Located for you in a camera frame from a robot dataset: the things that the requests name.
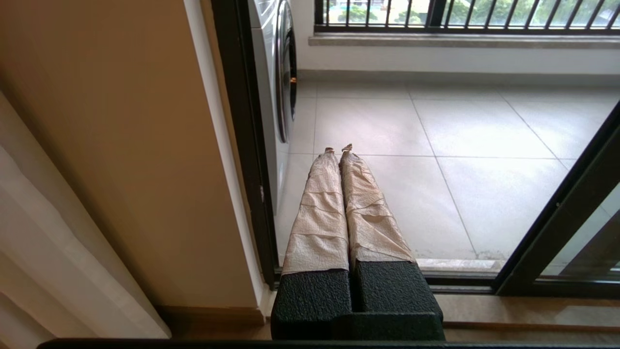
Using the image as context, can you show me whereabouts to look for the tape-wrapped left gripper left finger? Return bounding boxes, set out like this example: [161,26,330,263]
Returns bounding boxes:
[271,147,353,339]

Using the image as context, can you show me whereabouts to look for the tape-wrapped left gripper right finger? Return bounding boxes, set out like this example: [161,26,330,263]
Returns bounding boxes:
[339,143,444,323]

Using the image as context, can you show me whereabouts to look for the dark brown sliding glass door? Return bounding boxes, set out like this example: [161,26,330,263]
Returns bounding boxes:
[494,99,620,297]

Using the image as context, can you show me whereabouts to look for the silver front-load washing machine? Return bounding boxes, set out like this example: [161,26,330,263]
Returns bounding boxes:
[247,0,298,209]

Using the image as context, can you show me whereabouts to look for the grey stone window sill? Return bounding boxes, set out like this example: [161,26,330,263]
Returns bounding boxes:
[309,34,620,49]

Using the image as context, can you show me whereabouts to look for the long dark balcony railing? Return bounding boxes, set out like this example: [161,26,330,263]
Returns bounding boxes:
[314,0,620,34]

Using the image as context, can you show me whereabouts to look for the white curtain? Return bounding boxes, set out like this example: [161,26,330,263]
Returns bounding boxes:
[0,92,171,339]

